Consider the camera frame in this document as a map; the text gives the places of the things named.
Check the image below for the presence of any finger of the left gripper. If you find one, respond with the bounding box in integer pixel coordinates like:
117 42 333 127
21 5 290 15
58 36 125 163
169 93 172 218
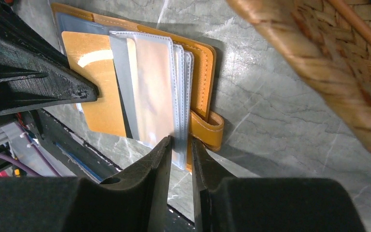
0 0 99 116

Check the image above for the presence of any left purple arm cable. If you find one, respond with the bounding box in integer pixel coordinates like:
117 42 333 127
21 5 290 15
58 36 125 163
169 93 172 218
0 121 61 178

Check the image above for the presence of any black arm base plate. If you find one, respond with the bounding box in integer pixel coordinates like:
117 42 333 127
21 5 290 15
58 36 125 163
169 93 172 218
22 109 196 232

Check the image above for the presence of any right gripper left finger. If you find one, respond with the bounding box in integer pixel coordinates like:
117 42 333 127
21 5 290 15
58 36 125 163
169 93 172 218
0 136 172 232

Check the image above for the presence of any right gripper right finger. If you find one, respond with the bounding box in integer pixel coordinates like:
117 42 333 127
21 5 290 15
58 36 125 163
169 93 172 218
191 139 365 232

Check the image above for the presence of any brown woven divided tray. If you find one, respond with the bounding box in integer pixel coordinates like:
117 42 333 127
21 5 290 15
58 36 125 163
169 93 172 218
228 0 371 153

